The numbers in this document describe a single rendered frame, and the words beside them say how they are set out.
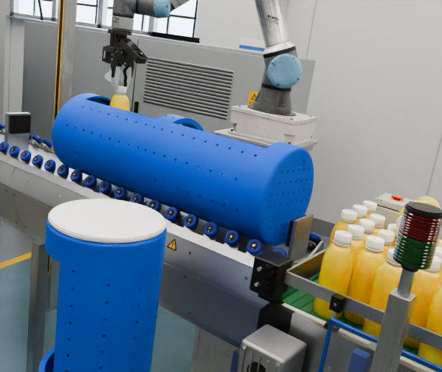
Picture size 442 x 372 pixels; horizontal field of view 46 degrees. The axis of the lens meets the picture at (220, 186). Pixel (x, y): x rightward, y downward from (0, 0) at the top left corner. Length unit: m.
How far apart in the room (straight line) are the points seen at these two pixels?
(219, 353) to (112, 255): 1.18
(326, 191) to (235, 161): 3.10
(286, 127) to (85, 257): 0.96
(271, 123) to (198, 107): 1.53
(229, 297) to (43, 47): 3.10
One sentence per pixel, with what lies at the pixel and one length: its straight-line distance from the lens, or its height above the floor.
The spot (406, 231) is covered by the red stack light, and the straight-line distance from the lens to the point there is 0.91.
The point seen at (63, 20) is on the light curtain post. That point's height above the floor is 1.47.
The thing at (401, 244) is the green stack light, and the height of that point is 1.19.
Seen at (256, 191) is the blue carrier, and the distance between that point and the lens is 1.33.
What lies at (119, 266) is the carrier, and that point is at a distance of 1.18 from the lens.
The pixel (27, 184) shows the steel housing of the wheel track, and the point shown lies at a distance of 2.07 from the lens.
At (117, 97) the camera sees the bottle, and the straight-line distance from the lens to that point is 1.89.
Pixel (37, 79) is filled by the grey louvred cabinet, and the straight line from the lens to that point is 4.29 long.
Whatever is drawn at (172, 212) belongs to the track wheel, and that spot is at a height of 0.97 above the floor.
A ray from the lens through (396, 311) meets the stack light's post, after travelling 0.97.
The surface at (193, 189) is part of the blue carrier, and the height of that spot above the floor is 1.07.
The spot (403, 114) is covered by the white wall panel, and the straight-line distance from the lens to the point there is 4.24.
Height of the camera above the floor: 1.47
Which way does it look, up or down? 15 degrees down
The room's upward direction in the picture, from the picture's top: 8 degrees clockwise
